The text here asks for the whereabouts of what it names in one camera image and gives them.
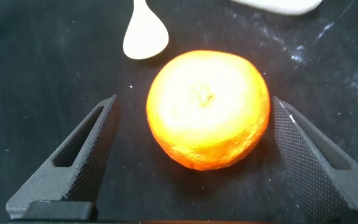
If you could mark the orange mandarin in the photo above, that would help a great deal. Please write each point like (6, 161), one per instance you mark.
(207, 109)

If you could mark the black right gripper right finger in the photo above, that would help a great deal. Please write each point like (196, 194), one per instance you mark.
(312, 174)

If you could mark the white soap bar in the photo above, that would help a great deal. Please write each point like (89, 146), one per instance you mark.
(278, 5)

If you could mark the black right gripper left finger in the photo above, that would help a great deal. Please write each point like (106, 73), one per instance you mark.
(73, 174)

